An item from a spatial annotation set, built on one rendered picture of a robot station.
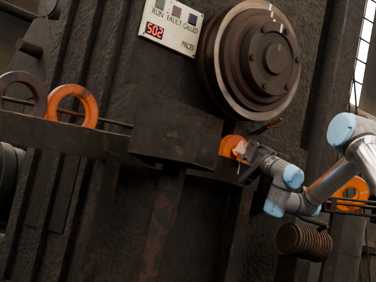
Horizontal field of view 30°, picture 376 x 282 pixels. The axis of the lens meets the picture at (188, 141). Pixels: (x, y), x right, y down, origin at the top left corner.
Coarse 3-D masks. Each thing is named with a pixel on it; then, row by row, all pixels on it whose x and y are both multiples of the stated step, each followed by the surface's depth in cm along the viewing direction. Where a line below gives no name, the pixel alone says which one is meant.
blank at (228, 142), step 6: (228, 138) 265; (234, 138) 267; (240, 138) 269; (222, 144) 264; (228, 144) 265; (234, 144) 267; (222, 150) 263; (228, 150) 265; (228, 156) 265; (246, 162) 271
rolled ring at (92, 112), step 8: (56, 88) 221; (64, 88) 221; (72, 88) 222; (80, 88) 224; (48, 96) 220; (56, 96) 219; (64, 96) 221; (80, 96) 225; (88, 96) 226; (48, 104) 217; (56, 104) 219; (88, 104) 226; (96, 104) 228; (48, 112) 217; (56, 112) 219; (88, 112) 227; (96, 112) 228; (56, 120) 219; (88, 120) 226; (96, 120) 228
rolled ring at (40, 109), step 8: (8, 72) 210; (16, 72) 210; (24, 72) 212; (0, 80) 207; (8, 80) 209; (16, 80) 210; (24, 80) 212; (32, 80) 214; (0, 88) 207; (32, 88) 215; (40, 88) 215; (0, 96) 207; (40, 96) 215; (0, 104) 207; (40, 104) 215; (32, 112) 216; (40, 112) 215
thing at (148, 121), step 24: (144, 120) 205; (168, 120) 203; (192, 120) 202; (144, 144) 204; (168, 144) 202; (192, 144) 200; (216, 144) 225; (168, 168) 213; (192, 168) 226; (168, 192) 212; (168, 216) 210; (168, 240) 212; (144, 264) 209
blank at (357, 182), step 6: (354, 180) 280; (360, 180) 280; (348, 186) 281; (354, 186) 281; (360, 186) 281; (366, 186) 281; (336, 192) 282; (342, 192) 282; (360, 192) 282; (366, 192) 282; (354, 198) 285; (360, 198) 283; (366, 198) 283; (342, 210) 284; (348, 210) 285; (354, 210) 285
